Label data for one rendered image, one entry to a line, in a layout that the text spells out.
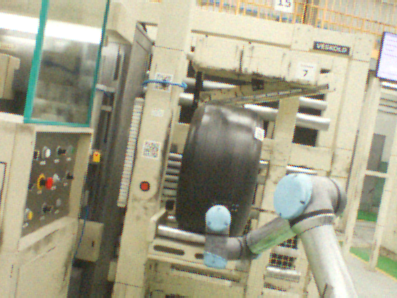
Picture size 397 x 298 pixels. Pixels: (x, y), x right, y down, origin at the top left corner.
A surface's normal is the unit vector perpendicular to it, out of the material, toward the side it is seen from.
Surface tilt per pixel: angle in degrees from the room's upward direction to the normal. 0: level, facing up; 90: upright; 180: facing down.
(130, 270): 90
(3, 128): 90
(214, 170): 86
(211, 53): 90
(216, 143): 65
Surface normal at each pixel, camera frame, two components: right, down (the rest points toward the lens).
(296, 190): -0.82, -0.22
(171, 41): -0.09, 0.04
